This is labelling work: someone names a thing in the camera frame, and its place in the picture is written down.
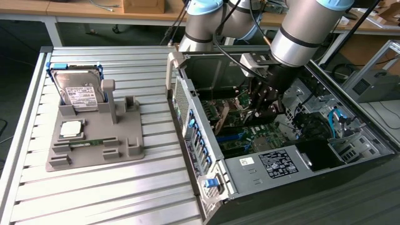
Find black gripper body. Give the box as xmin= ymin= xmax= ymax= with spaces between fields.
xmin=249 ymin=66 xmax=303 ymax=96

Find graphics card with metal bracket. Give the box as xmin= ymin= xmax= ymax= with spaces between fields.
xmin=213 ymin=95 xmax=277 ymax=136

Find metal socket cover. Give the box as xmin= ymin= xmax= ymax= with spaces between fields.
xmin=232 ymin=90 xmax=251 ymax=110

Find metal disk bay cage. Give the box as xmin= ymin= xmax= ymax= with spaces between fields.
xmin=280 ymin=79 xmax=317 ymax=118

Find green Dell motherboard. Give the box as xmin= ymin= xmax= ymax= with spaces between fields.
xmin=200 ymin=97 xmax=297 ymax=159

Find silver finned heat sink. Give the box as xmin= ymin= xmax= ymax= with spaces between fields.
xmin=253 ymin=137 xmax=273 ymax=152

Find open black PC case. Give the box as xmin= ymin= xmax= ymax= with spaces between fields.
xmin=164 ymin=45 xmax=397 ymax=225

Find blue expansion slot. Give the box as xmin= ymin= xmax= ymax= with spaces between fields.
xmin=216 ymin=133 xmax=248 ymax=143

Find grey computer tower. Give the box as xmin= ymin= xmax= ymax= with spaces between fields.
xmin=341 ymin=69 xmax=400 ymax=104

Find grey power supply unit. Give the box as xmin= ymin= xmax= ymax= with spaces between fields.
xmin=223 ymin=145 xmax=315 ymax=195

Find black tripod pole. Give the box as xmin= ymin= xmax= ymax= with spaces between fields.
xmin=317 ymin=0 xmax=384 ymax=70

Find black monitor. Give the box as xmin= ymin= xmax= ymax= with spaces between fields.
xmin=343 ymin=9 xmax=360 ymax=21

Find wooden desk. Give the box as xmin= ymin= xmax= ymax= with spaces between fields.
xmin=257 ymin=0 xmax=400 ymax=64
xmin=0 ymin=0 xmax=188 ymax=46

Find brown cardboard pieces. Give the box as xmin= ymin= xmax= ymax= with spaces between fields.
xmin=376 ymin=2 xmax=400 ymax=28

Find silver hard disk drive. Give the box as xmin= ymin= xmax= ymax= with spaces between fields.
xmin=51 ymin=69 xmax=104 ymax=112

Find green RAM stick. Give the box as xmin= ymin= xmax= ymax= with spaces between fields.
xmin=69 ymin=139 xmax=105 ymax=147

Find grey plastic parts rack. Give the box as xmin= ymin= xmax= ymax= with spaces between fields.
xmin=45 ymin=79 xmax=147 ymax=173

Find silver CPU chip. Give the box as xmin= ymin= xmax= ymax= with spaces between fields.
xmin=59 ymin=120 xmax=87 ymax=139

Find blue disk caddy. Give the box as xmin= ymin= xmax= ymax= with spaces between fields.
xmin=45 ymin=62 xmax=109 ymax=105

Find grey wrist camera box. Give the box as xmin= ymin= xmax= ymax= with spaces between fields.
xmin=240 ymin=52 xmax=272 ymax=78

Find black wire bundle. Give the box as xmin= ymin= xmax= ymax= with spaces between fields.
xmin=292 ymin=110 xmax=332 ymax=141

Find blue SATA wire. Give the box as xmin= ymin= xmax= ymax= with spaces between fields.
xmin=327 ymin=106 xmax=348 ymax=139

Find black camera cable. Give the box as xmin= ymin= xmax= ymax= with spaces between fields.
xmin=213 ymin=0 xmax=272 ymax=82

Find silver disk bay bracket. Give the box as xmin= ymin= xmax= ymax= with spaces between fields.
xmin=328 ymin=133 xmax=380 ymax=164

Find aluminium profile frame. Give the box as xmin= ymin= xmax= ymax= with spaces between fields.
xmin=351 ymin=39 xmax=400 ymax=78

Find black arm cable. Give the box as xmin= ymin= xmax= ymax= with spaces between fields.
xmin=160 ymin=0 xmax=191 ymax=46

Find grey cable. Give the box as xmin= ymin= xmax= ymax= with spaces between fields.
xmin=88 ymin=0 xmax=121 ymax=12

